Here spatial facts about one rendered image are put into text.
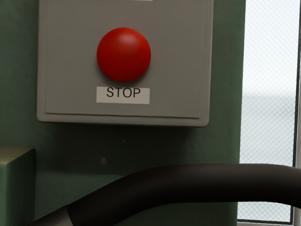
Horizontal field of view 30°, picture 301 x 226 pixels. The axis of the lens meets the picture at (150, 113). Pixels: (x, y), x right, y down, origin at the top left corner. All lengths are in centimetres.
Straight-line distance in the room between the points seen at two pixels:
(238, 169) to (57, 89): 12
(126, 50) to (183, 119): 5
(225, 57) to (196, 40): 7
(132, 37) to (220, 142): 11
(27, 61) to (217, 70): 13
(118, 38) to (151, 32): 2
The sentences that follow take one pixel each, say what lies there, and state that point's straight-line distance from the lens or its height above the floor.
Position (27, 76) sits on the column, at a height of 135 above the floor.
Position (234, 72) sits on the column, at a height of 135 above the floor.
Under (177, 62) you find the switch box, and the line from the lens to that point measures 32.
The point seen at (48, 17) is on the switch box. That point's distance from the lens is 33.
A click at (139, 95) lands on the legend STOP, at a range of 32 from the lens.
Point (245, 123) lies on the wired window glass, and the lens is 188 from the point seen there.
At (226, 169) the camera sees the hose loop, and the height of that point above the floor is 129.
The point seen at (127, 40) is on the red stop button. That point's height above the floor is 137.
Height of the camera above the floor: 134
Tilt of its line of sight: 3 degrees down
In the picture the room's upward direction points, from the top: 2 degrees clockwise
